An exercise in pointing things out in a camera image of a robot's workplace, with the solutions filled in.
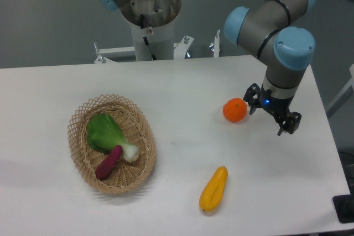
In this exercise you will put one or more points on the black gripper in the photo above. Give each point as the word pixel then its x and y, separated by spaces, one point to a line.
pixel 276 101

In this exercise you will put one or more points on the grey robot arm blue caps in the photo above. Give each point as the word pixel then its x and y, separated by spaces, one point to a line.
pixel 267 34

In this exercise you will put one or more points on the woven wicker basket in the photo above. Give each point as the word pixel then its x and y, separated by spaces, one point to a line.
pixel 125 176

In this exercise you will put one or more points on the purple sweet potato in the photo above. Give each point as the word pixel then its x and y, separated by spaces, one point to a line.
pixel 106 166

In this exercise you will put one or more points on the orange mandarin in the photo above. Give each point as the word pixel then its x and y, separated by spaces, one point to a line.
pixel 235 110

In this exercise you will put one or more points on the yellow papaya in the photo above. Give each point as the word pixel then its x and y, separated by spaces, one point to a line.
pixel 212 194

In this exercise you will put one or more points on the black device at table edge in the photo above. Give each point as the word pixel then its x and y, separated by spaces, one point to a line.
pixel 344 208

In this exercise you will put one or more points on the green bok choy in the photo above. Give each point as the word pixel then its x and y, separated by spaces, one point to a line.
pixel 103 134

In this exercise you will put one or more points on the white frame at right edge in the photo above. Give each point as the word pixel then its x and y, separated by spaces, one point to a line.
pixel 341 97

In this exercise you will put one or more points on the white metal base frame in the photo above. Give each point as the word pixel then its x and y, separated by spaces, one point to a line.
pixel 146 51

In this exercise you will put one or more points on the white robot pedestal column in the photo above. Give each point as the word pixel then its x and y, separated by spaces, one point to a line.
pixel 152 18

